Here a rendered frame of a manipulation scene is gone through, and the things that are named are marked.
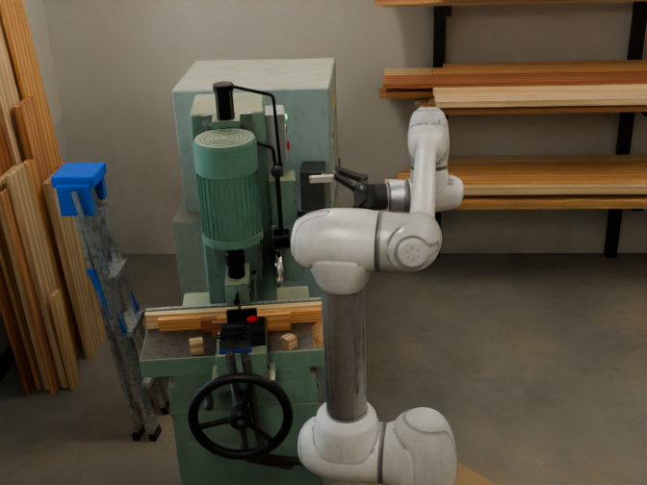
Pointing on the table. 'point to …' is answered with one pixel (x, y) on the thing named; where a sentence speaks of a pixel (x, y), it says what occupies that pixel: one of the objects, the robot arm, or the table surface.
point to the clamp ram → (240, 315)
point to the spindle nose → (236, 259)
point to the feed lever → (279, 213)
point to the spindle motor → (228, 188)
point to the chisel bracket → (238, 288)
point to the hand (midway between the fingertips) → (314, 199)
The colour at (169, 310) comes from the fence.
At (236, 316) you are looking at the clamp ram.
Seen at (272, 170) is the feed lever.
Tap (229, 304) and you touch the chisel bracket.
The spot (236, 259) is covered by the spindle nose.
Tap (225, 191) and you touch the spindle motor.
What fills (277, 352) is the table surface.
